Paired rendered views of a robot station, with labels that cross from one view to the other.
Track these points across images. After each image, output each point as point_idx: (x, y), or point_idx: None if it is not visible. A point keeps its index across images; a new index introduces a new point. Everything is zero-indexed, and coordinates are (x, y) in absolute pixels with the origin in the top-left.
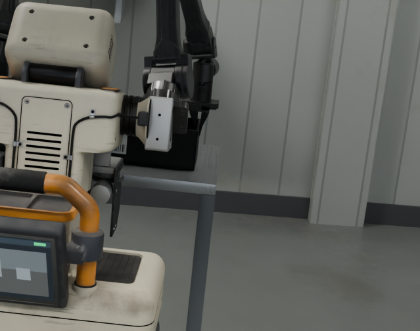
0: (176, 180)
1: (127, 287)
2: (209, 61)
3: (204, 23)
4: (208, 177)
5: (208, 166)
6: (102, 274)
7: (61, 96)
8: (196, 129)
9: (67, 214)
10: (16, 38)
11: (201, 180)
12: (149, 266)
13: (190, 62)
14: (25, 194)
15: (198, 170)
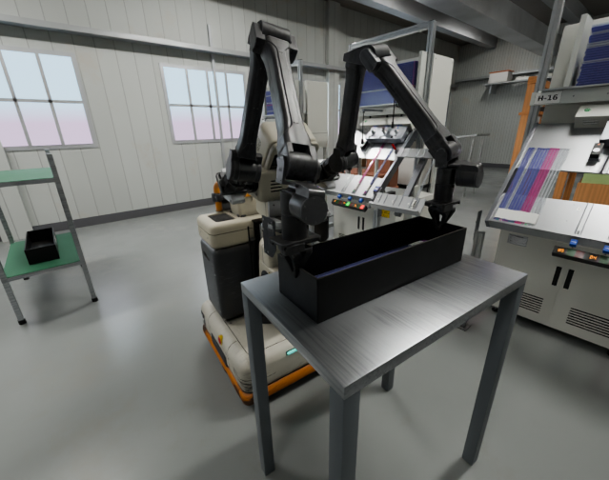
0: (272, 272)
1: (207, 214)
2: (292, 190)
3: (277, 135)
4: (256, 288)
5: (279, 308)
6: (220, 215)
7: None
8: (280, 254)
9: None
10: None
11: (256, 281)
12: (208, 220)
13: (230, 155)
14: None
15: (277, 295)
